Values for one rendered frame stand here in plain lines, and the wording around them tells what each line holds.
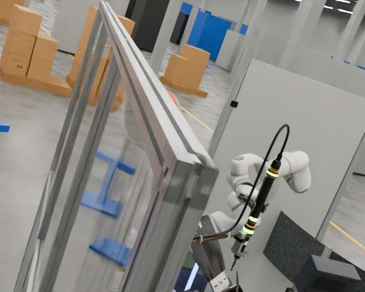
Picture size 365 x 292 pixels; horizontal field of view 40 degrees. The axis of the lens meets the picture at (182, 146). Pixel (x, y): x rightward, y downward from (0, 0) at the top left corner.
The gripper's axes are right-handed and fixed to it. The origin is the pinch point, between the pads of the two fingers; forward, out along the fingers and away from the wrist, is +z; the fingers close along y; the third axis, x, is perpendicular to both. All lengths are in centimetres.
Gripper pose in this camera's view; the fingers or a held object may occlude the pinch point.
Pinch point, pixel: (257, 206)
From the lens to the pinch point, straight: 199.4
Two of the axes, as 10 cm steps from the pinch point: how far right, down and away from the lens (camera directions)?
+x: 3.3, -9.1, -2.4
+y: -9.2, -2.7, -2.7
